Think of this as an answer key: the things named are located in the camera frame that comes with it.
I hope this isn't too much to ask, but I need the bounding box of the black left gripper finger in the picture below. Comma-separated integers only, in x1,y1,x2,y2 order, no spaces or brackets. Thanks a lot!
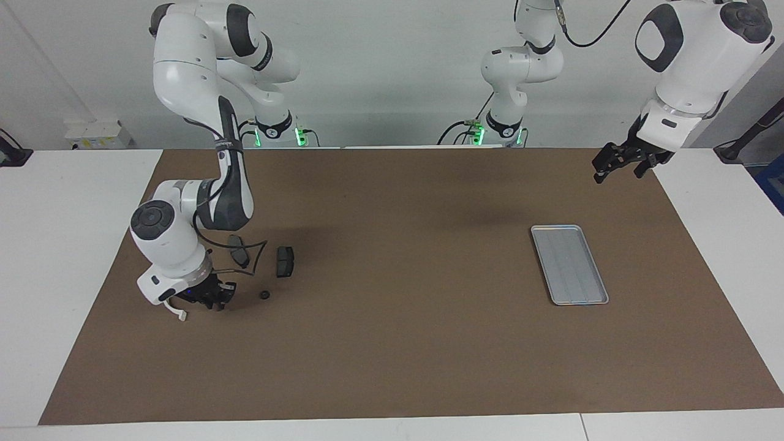
633,154,660,180
591,143,633,185

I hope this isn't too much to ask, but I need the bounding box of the silver metal tray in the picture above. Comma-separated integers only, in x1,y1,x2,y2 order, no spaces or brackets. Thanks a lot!
530,225,609,306

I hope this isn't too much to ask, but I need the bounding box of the long dark brake pad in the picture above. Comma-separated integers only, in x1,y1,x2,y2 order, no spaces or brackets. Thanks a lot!
228,235,251,270

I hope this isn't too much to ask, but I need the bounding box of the black stand with pole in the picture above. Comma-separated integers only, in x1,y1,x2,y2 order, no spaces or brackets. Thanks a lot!
714,98,784,163

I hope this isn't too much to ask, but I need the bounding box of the blue box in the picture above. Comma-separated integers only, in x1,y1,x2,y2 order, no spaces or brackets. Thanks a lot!
755,168,784,215

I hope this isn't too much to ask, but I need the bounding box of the brown table mat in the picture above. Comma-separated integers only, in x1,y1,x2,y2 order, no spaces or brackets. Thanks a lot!
38,147,784,426

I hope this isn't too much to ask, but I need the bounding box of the white socket box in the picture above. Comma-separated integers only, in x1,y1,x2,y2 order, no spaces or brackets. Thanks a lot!
64,119,133,150

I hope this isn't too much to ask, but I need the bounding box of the black table clamp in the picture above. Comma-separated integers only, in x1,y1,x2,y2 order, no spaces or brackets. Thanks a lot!
0,129,33,167

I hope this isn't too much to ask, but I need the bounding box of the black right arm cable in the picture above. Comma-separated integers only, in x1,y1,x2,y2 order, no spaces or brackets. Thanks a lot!
195,178,268,277

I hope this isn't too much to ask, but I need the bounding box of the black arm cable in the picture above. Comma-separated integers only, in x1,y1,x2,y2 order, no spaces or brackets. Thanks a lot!
195,178,268,277
553,0,633,48

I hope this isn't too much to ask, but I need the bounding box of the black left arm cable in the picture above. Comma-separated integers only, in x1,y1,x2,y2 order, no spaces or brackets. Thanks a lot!
553,0,633,48

